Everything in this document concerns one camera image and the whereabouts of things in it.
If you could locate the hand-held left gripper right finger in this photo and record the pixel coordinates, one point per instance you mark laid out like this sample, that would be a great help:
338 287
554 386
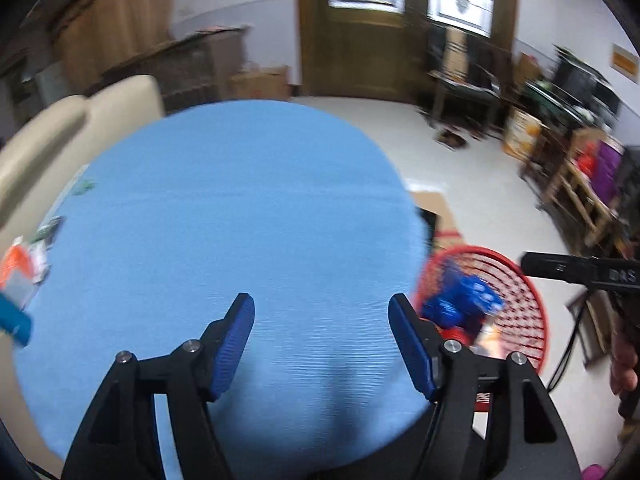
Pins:
410 345

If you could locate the small green wrapper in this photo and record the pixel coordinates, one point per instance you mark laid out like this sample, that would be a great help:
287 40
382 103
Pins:
50 229
82 187

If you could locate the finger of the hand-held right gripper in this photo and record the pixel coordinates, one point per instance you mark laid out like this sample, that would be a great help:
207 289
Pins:
555 266

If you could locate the pair of slippers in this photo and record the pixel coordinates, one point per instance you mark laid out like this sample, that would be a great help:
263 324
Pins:
450 138

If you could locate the blue packet at edge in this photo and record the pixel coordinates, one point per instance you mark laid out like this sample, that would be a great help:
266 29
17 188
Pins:
12 317

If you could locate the wooden folding screen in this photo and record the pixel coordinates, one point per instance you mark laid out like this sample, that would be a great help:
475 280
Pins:
110 15

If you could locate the purple box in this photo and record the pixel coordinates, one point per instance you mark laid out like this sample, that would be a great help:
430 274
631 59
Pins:
610 165

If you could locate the blue tablecloth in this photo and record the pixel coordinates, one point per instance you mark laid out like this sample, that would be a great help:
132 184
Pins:
250 200

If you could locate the blue foil wrapper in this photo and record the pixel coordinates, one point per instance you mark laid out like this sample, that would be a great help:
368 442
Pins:
447 292

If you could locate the metal frame chair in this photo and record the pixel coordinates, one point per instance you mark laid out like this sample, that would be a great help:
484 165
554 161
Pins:
465 85

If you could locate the black television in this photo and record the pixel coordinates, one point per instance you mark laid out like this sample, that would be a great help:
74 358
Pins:
580 80

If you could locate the large cardboard box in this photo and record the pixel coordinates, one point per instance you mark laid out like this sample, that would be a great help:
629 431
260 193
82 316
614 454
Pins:
447 220

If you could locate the orange printed box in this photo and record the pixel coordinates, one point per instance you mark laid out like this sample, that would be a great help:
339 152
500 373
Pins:
520 132

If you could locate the wooden shelf unit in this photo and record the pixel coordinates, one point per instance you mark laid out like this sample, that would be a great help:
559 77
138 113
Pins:
575 195

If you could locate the pink cloth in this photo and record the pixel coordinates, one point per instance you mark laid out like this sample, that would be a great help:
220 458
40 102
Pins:
592 473

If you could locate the wooden door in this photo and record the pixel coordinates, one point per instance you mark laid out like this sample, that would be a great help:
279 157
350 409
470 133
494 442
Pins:
360 50

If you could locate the beige chair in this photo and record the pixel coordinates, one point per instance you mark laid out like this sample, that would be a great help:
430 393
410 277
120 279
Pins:
35 145
125 97

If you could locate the small cardboard box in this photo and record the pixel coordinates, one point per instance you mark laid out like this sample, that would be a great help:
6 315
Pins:
260 82

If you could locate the orange wall sign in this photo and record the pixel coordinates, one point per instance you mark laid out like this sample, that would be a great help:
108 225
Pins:
625 60

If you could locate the person's right hand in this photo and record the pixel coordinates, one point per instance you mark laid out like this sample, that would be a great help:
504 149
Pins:
625 360

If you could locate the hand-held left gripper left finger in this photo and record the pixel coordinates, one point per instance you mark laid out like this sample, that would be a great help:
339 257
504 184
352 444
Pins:
232 345

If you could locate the red mesh wastebasket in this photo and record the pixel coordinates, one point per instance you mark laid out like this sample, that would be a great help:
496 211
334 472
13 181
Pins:
520 310

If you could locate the orange and white box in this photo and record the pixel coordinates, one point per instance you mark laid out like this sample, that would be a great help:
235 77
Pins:
15 267

